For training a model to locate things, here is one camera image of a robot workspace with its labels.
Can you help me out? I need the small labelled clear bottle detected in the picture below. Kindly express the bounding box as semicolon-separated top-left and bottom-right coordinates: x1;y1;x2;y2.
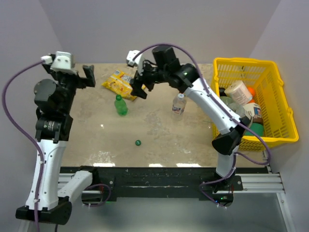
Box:
172;94;187;120

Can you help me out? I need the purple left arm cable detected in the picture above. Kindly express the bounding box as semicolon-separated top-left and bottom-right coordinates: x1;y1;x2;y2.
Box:
1;60;44;232

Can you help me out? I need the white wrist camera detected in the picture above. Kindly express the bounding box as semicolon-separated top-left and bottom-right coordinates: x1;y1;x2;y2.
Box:
126;50;145;75
41;51;76;74

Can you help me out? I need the orange ball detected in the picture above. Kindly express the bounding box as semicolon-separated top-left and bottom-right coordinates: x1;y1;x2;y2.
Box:
247;87;256;98

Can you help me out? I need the yellow snack bag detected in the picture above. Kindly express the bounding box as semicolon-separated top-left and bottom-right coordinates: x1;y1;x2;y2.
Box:
101;70;137;101

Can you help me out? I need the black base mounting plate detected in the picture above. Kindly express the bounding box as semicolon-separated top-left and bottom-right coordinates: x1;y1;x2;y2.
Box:
82;167;243;206

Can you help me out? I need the yellow plastic basket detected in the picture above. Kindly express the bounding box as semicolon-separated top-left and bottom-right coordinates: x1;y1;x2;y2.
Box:
211;58;299;148

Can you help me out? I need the crumpled clear plastic bottle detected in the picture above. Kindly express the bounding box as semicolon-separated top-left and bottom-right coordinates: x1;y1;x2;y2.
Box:
220;96;240;112

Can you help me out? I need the small white bottle cap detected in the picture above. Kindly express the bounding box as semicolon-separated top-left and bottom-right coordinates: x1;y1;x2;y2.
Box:
178;93;184;99

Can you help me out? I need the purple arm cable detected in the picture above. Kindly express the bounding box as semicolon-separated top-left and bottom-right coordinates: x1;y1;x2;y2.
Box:
132;43;272;208
1;60;44;232

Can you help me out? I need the orange white carton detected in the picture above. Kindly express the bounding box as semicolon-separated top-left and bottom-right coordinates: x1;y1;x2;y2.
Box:
243;102;264;125

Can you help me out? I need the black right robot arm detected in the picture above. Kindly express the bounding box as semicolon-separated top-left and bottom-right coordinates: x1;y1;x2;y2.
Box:
126;43;251;190

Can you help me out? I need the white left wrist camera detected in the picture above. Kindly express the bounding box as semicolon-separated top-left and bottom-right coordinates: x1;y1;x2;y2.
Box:
41;51;76;74

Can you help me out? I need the green bottle cap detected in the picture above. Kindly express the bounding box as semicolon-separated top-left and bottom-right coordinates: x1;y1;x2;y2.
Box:
135;140;141;146

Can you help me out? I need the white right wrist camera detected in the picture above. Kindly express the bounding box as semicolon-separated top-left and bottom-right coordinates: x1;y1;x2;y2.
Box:
126;50;145;75

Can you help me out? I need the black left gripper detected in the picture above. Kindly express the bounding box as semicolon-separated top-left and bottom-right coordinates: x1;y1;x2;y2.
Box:
44;62;96;112

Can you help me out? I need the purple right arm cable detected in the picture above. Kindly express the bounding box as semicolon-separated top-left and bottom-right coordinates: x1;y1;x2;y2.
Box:
132;43;272;208

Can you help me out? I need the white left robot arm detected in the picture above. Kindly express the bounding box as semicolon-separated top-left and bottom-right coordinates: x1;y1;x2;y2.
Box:
15;51;100;225

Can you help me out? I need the green plastic bottle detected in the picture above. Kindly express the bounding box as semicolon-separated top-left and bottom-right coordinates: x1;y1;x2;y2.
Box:
114;94;128;116

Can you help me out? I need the green can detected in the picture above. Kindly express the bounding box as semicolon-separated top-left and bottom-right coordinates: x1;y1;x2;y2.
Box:
244;123;264;137

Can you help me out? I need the grey tape roll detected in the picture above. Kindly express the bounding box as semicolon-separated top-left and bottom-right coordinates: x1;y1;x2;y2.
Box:
236;105;253;128

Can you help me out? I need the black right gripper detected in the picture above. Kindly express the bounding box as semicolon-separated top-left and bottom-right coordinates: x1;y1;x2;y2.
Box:
130;59;169;98

